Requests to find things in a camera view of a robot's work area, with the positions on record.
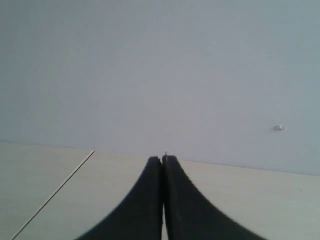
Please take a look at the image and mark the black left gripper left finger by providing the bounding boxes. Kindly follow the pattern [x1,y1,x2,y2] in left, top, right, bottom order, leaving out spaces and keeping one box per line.
[81,156,163,240]

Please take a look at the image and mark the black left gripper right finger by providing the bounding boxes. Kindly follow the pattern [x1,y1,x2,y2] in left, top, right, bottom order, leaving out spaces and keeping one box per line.
[162,154,262,240]

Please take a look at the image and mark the white wall hook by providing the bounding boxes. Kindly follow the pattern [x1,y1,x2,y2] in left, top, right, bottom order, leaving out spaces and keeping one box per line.
[272,124,287,132]

